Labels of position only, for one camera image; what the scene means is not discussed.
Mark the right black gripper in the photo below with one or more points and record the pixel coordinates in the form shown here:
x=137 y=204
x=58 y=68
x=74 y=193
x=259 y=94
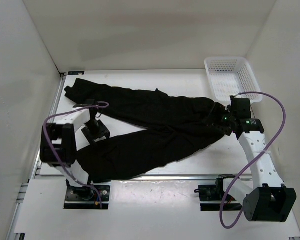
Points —
x=225 y=131

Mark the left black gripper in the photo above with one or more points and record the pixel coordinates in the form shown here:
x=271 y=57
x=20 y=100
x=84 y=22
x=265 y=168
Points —
x=103 y=131

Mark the black trousers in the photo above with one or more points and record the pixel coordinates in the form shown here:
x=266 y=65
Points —
x=173 y=128

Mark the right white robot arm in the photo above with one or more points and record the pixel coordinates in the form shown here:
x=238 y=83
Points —
x=258 y=187

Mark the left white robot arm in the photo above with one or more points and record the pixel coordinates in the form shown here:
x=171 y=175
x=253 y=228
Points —
x=58 y=147

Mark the white perforated plastic basket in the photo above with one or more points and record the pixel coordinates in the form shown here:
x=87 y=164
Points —
x=229 y=76

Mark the black label sticker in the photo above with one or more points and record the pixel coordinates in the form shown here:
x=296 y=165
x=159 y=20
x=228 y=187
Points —
x=76 y=73

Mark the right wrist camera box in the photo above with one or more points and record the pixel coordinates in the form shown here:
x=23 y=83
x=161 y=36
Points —
x=240 y=108

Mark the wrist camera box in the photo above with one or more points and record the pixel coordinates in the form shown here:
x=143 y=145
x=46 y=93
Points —
x=240 y=108
x=88 y=102

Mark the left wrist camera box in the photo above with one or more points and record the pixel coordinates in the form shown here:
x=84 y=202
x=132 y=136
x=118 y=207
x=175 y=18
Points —
x=88 y=102

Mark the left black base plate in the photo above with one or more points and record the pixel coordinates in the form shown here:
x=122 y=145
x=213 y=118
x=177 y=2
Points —
x=83 y=198

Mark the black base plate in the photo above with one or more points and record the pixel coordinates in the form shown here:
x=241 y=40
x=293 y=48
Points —
x=83 y=198
x=211 y=194

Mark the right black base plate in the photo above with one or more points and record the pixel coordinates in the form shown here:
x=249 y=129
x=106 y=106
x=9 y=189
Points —
x=211 y=194

